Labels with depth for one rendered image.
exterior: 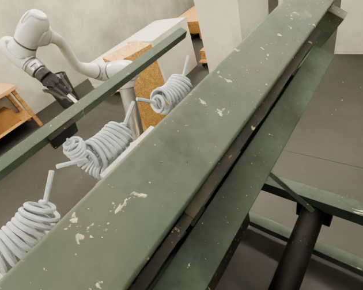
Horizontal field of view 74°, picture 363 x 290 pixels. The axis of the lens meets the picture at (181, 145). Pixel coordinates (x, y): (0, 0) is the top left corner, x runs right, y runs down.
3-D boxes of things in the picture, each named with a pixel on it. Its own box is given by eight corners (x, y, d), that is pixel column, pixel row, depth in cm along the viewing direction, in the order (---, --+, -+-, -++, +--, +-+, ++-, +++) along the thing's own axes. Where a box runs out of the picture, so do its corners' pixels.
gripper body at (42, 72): (31, 75, 116) (48, 88, 118) (44, 63, 118) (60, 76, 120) (36, 80, 123) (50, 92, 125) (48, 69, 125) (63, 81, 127)
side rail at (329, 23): (231, 156, 176) (219, 148, 178) (348, 12, 82) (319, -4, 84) (227, 162, 173) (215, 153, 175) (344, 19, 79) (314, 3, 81)
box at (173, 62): (174, 64, 546) (160, 19, 485) (197, 64, 509) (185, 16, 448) (146, 87, 496) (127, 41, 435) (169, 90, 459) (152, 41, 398)
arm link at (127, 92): (140, 158, 198) (163, 160, 187) (128, 168, 184) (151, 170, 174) (116, 60, 169) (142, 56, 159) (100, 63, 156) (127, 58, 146)
